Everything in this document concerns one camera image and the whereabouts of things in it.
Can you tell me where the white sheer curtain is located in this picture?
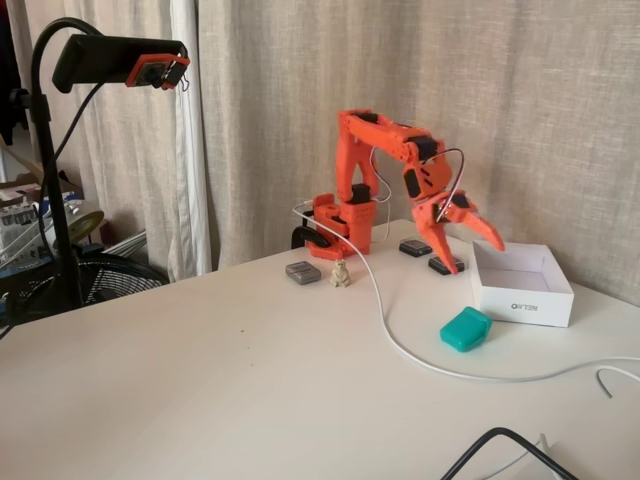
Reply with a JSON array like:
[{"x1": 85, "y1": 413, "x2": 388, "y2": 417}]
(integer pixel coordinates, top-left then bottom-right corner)
[{"x1": 7, "y1": 0, "x2": 214, "y2": 284}]

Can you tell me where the black floor fan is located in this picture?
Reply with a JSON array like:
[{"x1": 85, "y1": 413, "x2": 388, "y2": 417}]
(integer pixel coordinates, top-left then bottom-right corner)
[{"x1": 0, "y1": 243, "x2": 171, "y2": 329}]

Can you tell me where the servo wire loop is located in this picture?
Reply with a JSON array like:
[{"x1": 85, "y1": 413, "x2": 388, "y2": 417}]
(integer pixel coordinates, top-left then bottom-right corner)
[{"x1": 433, "y1": 146, "x2": 465, "y2": 222}]

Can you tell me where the small beige bear figurine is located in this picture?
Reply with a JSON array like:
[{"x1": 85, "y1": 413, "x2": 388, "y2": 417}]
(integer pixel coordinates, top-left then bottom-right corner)
[{"x1": 330, "y1": 258, "x2": 353, "y2": 290}]

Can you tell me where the orange framed camera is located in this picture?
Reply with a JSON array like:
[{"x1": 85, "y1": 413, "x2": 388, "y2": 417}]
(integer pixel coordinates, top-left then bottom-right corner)
[{"x1": 124, "y1": 53, "x2": 192, "y2": 92}]

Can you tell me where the grey plastic case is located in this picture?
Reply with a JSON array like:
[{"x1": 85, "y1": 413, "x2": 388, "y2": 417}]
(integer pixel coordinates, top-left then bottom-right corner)
[{"x1": 284, "y1": 260, "x2": 323, "y2": 287}]

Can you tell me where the teal green cube case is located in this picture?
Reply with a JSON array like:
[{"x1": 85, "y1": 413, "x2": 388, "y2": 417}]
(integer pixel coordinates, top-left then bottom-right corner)
[{"x1": 439, "y1": 306, "x2": 494, "y2": 354}]

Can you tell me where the black clear-lid case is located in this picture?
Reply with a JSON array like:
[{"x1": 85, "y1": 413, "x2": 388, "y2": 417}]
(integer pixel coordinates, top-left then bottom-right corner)
[
  {"x1": 427, "y1": 253, "x2": 470, "y2": 276},
  {"x1": 398, "y1": 238, "x2": 434, "y2": 258}
]

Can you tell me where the black camera cable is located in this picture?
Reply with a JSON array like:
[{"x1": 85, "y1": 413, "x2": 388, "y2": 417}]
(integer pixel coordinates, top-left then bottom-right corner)
[{"x1": 38, "y1": 82, "x2": 109, "y2": 211}]

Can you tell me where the beige linen curtain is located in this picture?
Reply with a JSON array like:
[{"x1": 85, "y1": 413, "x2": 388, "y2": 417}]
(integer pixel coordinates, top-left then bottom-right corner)
[{"x1": 197, "y1": 0, "x2": 640, "y2": 307}]

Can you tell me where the gold metallic lamp shade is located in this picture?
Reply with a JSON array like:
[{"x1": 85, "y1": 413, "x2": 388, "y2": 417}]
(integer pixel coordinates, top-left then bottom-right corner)
[{"x1": 62, "y1": 198, "x2": 106, "y2": 242}]

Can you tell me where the black gooseneck camera stand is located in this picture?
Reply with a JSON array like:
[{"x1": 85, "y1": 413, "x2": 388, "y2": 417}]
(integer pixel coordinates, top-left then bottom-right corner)
[{"x1": 8, "y1": 17, "x2": 190, "y2": 314}]

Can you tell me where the white cardboard bin box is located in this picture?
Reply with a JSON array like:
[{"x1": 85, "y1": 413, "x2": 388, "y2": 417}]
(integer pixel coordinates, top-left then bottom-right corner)
[{"x1": 469, "y1": 239, "x2": 575, "y2": 329}]

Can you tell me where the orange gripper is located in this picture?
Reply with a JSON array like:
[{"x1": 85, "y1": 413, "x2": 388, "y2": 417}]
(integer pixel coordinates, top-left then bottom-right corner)
[{"x1": 412, "y1": 188, "x2": 506, "y2": 276}]

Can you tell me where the thick black cable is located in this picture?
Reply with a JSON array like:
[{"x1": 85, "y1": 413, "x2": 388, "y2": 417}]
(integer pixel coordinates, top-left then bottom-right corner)
[{"x1": 439, "y1": 426, "x2": 581, "y2": 480}]

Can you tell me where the short white cable end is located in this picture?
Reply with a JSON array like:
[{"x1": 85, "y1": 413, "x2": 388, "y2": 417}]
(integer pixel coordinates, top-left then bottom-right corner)
[{"x1": 594, "y1": 367, "x2": 640, "y2": 400}]

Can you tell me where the long white cable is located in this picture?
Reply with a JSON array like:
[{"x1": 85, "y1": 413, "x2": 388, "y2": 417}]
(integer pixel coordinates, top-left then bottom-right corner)
[{"x1": 292, "y1": 202, "x2": 640, "y2": 384}]

